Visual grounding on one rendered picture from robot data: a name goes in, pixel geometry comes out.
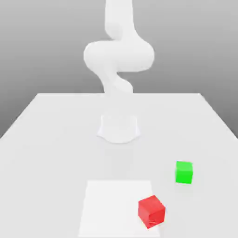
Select small red cube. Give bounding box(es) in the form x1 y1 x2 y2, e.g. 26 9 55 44
138 195 166 230

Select small green cube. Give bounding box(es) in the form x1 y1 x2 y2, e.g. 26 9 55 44
175 161 194 185

